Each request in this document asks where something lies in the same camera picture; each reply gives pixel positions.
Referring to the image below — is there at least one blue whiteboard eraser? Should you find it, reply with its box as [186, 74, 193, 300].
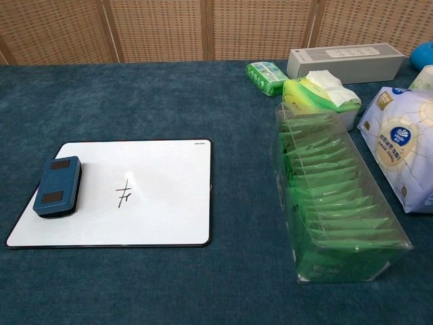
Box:
[32, 155, 83, 219]

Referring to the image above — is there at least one white whiteboard with black rim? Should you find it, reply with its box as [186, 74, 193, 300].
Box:
[5, 138, 213, 251]

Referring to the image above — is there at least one teal table cloth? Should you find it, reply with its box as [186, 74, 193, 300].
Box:
[0, 59, 433, 325]

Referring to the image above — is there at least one green pocket tissue pack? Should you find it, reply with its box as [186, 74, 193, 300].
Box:
[246, 61, 288, 97]

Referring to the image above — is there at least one yellow-green open tissue pack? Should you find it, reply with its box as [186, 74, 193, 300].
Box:
[281, 70, 362, 131]

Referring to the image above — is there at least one clear box of green sachets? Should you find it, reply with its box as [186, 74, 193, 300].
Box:
[273, 101, 414, 284]

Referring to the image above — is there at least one woven wooden folding screen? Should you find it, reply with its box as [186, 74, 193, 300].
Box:
[0, 0, 433, 66]

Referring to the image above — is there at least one grey power strip box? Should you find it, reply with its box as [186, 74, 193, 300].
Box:
[286, 43, 406, 85]

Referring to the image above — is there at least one lavender tissue pack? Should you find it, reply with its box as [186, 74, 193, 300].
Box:
[357, 86, 433, 214]

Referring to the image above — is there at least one white paper cup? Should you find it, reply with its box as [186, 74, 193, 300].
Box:
[408, 65, 433, 91]

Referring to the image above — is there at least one blue detergent bottle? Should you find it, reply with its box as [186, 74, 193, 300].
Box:
[409, 42, 433, 70]

